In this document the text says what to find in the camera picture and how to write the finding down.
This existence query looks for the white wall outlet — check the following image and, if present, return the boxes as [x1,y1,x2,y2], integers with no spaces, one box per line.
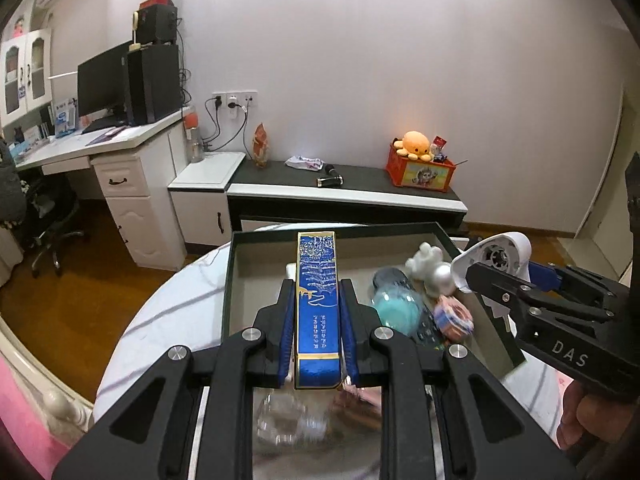
[212,91,259,109]

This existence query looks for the small black dumbbell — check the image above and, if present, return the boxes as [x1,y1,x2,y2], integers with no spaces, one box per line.
[316,163,345,187]

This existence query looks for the pink blanket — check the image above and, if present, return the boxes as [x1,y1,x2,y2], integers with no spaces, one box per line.
[0,355,66,480]

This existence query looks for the black remote control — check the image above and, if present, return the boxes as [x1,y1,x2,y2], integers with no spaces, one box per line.
[372,267,451,352]

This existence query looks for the white wall cabinet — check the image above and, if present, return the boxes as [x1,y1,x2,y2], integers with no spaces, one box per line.
[0,27,54,129]

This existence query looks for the orange snack bag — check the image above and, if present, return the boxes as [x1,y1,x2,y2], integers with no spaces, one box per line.
[251,122,271,169]

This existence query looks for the black speaker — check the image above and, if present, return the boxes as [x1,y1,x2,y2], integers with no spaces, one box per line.
[136,4,179,46]

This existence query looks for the white door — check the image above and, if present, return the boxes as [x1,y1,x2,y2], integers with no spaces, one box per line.
[575,80,640,287]

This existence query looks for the orange octopus plush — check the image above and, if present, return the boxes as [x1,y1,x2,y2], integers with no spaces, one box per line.
[392,131,434,162]

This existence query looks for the black computer tower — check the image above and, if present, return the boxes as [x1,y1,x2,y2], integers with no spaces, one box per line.
[124,44,181,126]

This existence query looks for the dark green tray box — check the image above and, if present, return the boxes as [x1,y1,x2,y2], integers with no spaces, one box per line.
[221,221,527,480]

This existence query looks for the dark clothing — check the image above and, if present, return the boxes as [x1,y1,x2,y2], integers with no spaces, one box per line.
[0,137,27,229]

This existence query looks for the small white cabinet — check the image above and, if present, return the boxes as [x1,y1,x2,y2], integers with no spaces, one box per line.
[167,151,247,249]

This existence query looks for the water bottle with orange lid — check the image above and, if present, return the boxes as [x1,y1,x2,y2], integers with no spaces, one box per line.
[182,112,206,164]

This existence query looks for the black office chair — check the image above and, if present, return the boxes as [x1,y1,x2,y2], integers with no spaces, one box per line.
[20,175,86,279]

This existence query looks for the white figurine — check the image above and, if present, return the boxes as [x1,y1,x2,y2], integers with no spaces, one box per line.
[405,241,445,288]

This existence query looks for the clear plastic bottle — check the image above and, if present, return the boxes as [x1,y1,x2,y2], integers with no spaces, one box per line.
[254,389,343,448]

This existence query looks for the black cable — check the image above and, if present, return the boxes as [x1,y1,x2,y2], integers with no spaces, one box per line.
[202,97,224,152]

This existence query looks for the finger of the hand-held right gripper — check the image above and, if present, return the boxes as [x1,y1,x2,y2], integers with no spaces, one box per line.
[465,261,551,322]
[527,260,572,292]

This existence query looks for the long blue box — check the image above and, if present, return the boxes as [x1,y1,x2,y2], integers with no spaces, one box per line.
[293,231,346,392]

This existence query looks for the red storage box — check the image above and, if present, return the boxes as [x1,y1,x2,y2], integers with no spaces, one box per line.
[385,142,456,194]

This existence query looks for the white desk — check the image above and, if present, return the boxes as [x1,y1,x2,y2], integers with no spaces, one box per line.
[15,107,194,272]

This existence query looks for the white cable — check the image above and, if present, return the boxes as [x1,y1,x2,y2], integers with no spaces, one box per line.
[239,105,252,159]

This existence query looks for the blue boxes on desk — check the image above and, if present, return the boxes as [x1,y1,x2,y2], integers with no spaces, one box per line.
[52,100,79,139]

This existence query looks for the clear bottle with teal ball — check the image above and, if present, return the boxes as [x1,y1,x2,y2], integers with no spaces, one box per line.
[370,280,427,334]

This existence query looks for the white bed frame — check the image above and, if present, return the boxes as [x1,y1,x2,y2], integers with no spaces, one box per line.
[0,305,96,432]

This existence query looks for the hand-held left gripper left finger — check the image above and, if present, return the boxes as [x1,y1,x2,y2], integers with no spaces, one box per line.
[51,277,298,480]

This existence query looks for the round white table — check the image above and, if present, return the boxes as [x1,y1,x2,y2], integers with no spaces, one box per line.
[95,222,568,480]

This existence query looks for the black and white TV stand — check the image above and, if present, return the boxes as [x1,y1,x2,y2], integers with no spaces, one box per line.
[227,160,470,237]

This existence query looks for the pearly white ball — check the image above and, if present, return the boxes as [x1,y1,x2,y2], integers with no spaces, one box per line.
[431,262,459,297]

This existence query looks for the black computer monitor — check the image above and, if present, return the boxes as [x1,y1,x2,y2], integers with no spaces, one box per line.
[76,40,134,119]

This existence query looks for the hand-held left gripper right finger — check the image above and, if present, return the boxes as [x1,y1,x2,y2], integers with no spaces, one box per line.
[339,277,581,480]

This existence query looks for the white rounded device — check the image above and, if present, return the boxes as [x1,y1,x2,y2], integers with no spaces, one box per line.
[451,231,532,332]

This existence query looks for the person's right hand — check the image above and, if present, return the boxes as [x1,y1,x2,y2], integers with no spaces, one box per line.
[557,379,640,462]

